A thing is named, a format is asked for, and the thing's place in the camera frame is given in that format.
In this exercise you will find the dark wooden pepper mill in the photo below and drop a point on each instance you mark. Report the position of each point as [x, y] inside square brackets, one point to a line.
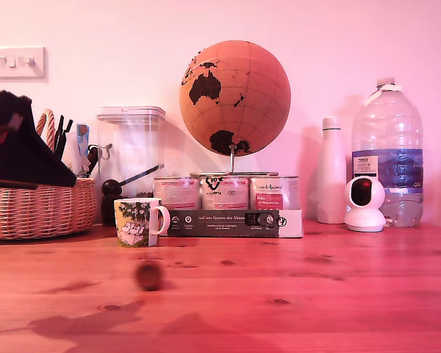
[108, 206]

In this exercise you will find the white insulated bottle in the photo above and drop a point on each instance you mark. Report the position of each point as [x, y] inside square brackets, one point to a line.
[332, 175]

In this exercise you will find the small white round camera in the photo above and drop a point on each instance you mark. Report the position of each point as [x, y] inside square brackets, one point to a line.
[364, 205]

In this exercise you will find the brown coffee capsule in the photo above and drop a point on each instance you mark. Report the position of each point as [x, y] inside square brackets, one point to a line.
[149, 276]

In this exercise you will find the cork globe on metal stand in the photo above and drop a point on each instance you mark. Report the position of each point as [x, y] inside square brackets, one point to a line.
[239, 98]

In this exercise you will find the large clear water bottle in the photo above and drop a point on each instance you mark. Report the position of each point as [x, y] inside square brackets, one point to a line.
[389, 128]

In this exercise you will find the clear lidded storage container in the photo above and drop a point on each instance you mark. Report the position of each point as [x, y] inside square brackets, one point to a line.
[136, 147]

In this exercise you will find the white wall switch plate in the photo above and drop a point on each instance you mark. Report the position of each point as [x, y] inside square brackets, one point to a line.
[18, 62]

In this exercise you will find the wicker basket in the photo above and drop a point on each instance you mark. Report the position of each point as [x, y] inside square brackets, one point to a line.
[40, 213]

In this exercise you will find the cartoon print mug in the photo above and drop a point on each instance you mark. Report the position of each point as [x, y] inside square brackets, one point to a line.
[132, 224]

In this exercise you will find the tin can small text label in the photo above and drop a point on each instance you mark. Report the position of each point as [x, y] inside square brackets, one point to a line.
[176, 194]

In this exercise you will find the black and white cardboard tray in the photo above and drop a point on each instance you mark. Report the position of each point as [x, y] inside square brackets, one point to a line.
[217, 221]

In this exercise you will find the blue and white card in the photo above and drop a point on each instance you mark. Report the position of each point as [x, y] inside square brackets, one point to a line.
[82, 141]

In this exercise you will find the tin can black logo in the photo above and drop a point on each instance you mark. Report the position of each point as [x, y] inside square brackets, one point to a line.
[226, 196]

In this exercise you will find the black pen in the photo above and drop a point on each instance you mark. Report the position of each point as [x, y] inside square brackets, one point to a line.
[59, 136]
[68, 128]

